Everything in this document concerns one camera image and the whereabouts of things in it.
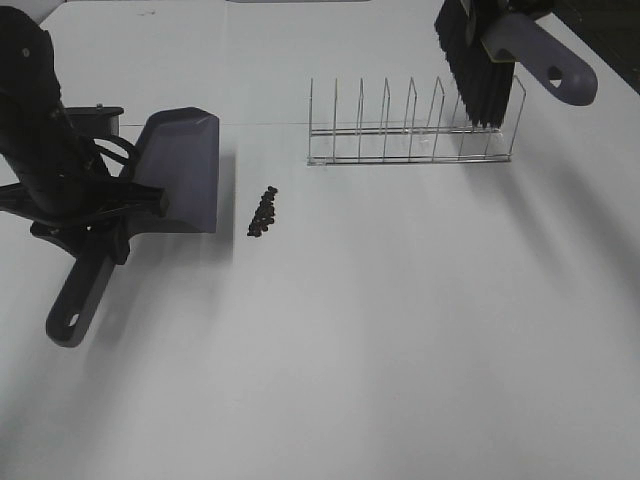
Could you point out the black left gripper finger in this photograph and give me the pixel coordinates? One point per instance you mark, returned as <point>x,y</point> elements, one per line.
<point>110,238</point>
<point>144,199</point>

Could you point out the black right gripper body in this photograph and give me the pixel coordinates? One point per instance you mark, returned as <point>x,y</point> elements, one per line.
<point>487,11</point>

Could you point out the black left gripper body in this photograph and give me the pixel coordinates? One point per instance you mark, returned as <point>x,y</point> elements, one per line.
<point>85,201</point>

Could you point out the grey hand brush black bristles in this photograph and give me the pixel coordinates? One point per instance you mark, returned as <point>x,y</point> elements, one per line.
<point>482,58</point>

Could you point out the grey plastic dustpan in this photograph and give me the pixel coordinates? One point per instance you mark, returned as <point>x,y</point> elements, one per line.
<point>179,153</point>

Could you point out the pile of coffee beans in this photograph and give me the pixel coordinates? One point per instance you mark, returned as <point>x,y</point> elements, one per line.
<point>264,215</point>

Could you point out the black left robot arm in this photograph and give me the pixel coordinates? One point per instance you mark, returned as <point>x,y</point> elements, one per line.
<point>37,137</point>

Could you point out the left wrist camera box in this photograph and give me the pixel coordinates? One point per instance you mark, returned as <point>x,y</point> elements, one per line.
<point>95,121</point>

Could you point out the metal wire dish rack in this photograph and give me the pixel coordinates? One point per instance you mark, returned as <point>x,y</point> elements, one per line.
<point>346,128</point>

